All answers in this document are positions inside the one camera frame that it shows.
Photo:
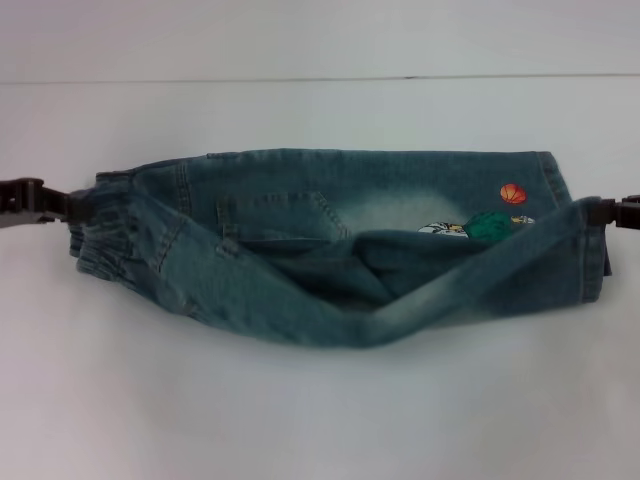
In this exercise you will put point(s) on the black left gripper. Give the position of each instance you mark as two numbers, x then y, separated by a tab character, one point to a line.
20	202

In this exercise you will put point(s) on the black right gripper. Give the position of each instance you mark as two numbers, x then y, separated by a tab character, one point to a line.
629	212

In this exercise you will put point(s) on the blue denim shorts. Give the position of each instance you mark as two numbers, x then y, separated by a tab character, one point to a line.
320	280

